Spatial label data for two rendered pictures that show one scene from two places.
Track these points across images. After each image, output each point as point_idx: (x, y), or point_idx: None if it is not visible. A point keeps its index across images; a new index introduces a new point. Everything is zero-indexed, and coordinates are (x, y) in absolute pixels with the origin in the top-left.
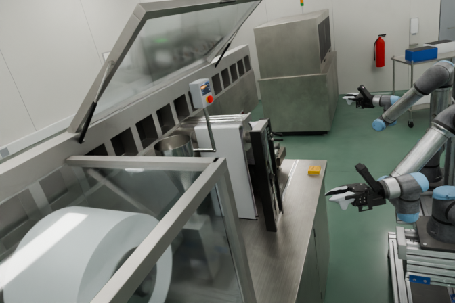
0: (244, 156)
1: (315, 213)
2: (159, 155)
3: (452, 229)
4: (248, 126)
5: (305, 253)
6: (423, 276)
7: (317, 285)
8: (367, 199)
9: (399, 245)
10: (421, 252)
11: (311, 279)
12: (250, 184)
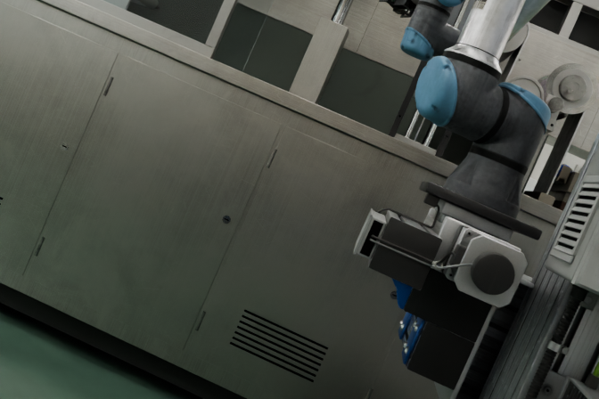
0: None
1: (449, 162)
2: None
3: (463, 160)
4: None
5: (349, 118)
6: (407, 315)
7: (367, 329)
8: None
9: (430, 208)
10: (427, 223)
11: (350, 248)
12: None
